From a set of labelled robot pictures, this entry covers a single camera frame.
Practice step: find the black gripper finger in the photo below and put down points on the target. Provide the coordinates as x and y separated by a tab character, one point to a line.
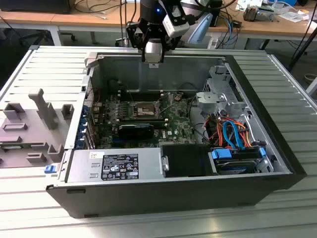
143	55
162	57

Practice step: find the silver CPU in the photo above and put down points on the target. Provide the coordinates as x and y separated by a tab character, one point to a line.
153	59

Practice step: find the metal locking lever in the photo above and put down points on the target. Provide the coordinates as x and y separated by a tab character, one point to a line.
131	96

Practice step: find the black RAM slot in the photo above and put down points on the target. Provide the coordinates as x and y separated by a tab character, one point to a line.
125	96
125	91

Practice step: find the CPU socket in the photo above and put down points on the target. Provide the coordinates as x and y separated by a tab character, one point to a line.
146	109

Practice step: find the round coin battery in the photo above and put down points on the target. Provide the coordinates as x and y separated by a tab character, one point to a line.
177	96

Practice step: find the white power strip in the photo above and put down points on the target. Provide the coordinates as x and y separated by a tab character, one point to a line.
213	43

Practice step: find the wooden desk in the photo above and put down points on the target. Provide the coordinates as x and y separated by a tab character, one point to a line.
272	26
86	18

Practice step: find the green RAM stick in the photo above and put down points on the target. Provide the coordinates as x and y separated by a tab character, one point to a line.
141	121
15	148

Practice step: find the green motherboard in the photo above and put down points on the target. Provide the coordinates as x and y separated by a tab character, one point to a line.
178	124

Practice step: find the black graphics card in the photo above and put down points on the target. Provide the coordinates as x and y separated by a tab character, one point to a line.
136	132

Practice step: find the black power adapter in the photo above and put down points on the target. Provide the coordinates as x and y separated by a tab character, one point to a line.
236	24

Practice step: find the silver drive cage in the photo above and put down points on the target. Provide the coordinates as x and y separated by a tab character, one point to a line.
235	109

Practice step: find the white cardboard box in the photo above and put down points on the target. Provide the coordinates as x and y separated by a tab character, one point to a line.
247	5

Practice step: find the metal heat sink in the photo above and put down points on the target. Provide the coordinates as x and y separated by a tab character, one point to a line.
250	13

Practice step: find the silver power supply unit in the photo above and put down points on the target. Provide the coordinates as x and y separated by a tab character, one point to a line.
148	161

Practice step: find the black plastic shroud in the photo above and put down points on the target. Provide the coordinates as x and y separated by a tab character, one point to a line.
185	161

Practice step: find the silver metal part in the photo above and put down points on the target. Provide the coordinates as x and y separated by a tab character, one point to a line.
266	15

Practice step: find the black flat device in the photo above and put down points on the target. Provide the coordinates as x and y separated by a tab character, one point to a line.
37	6

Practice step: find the hard disk with blue carrier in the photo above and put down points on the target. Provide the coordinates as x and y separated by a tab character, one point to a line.
235	169

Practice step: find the grey parts rack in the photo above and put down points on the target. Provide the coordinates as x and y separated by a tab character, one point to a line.
37	138

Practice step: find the clear plastic bag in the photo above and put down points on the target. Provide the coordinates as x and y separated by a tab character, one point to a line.
293	16

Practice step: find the black tripod leg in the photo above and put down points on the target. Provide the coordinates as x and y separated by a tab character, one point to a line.
301	49

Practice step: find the black PC case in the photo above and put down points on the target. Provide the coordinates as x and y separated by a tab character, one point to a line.
148	198

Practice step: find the blue case latch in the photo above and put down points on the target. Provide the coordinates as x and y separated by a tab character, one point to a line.
49	169

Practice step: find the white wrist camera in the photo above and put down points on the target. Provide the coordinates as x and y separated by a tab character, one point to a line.
174	28

